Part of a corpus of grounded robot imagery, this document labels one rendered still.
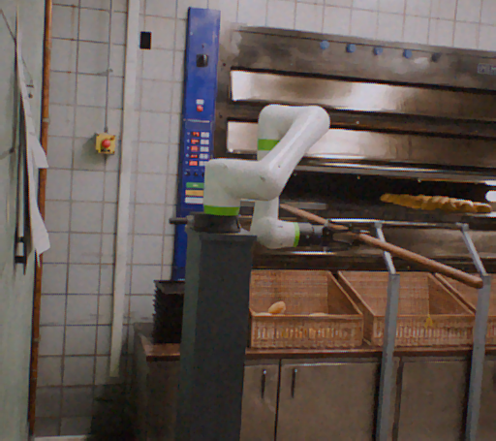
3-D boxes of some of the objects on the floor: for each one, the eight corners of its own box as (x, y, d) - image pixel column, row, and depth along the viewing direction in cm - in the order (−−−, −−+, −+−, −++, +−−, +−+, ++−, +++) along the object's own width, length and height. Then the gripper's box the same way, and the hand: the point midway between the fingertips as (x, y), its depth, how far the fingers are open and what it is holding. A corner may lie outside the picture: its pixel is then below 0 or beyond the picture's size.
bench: (126, 433, 357) (132, 321, 352) (534, 414, 423) (542, 319, 419) (139, 488, 303) (146, 356, 299) (604, 456, 370) (616, 348, 365)
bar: (218, 458, 336) (233, 213, 326) (453, 445, 371) (473, 222, 361) (233, 491, 306) (252, 222, 296) (489, 473, 341) (511, 231, 331)
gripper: (307, 212, 268) (365, 215, 274) (304, 254, 269) (361, 256, 275) (314, 215, 260) (373, 217, 267) (311, 258, 262) (370, 259, 268)
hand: (359, 236), depth 270 cm, fingers closed on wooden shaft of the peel, 3 cm apart
